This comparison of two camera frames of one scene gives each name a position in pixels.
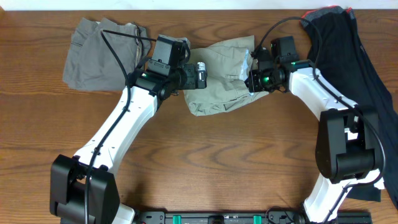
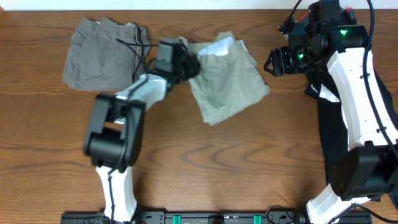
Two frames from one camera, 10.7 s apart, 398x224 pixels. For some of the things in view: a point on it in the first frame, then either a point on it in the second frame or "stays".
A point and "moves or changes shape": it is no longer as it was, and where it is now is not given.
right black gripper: x=254 y=85 to x=280 y=61
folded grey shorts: x=91 y=65 stays
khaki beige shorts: x=228 y=65 moves or changes shape
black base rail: x=244 y=218 stays
